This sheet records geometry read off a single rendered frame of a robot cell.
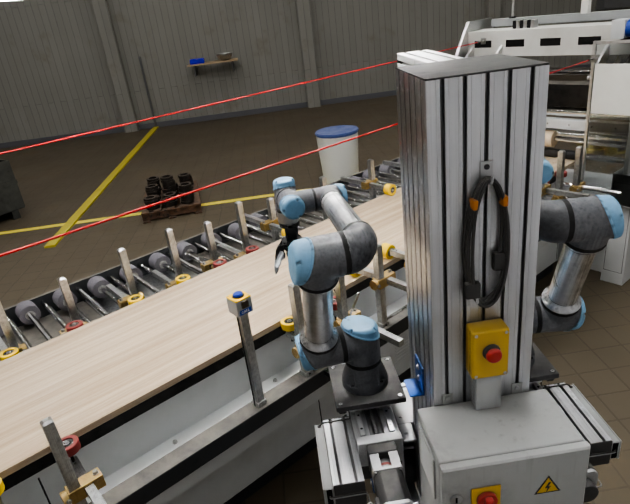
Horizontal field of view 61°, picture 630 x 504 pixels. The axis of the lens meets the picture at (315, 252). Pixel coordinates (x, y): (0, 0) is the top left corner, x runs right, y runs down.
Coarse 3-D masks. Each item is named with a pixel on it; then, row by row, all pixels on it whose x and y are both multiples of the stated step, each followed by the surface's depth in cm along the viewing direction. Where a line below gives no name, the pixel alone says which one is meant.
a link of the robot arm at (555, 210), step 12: (552, 204) 138; (564, 204) 137; (540, 216) 139; (552, 216) 137; (564, 216) 136; (540, 228) 139; (552, 228) 137; (564, 228) 136; (552, 240) 139; (564, 240) 139
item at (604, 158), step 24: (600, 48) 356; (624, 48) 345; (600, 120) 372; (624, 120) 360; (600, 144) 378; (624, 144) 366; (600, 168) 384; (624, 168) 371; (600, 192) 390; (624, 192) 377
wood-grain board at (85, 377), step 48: (384, 240) 311; (192, 288) 284; (240, 288) 278; (96, 336) 251; (144, 336) 246; (192, 336) 241; (0, 384) 224; (48, 384) 220; (96, 384) 217; (144, 384) 213; (0, 432) 197
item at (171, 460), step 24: (288, 384) 234; (312, 384) 238; (240, 408) 223; (264, 408) 222; (288, 408) 232; (216, 432) 212; (240, 432) 216; (168, 456) 203; (192, 456) 203; (144, 480) 194; (168, 480) 198
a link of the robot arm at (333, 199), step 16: (320, 192) 170; (336, 192) 168; (320, 208) 172; (336, 208) 157; (336, 224) 152; (352, 224) 143; (368, 224) 144; (352, 240) 134; (368, 240) 136; (352, 256) 133; (368, 256) 136; (352, 272) 137
